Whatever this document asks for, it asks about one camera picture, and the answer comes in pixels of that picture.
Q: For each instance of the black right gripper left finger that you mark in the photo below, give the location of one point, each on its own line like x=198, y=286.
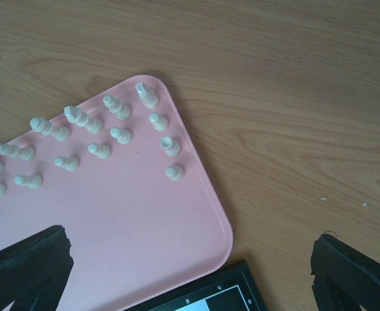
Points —
x=34, y=272

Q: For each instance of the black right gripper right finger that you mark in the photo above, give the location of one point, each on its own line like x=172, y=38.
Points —
x=345, y=279

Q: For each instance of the white pawn inner row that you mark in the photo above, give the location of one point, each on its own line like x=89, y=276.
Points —
x=123, y=136

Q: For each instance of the white queen chess piece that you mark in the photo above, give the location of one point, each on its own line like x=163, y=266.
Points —
x=76, y=116

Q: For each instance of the black white chess board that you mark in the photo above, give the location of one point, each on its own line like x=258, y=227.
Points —
x=232, y=288

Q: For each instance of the white rook chess piece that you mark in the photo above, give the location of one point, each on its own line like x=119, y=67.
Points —
x=170, y=145

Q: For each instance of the white bishop chess piece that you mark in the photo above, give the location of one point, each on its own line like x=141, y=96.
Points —
x=117, y=107

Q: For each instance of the pink plastic tray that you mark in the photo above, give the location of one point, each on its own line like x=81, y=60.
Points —
x=134, y=232

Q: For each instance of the white pawn tray edge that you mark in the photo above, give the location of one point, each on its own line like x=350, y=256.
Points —
x=174, y=172

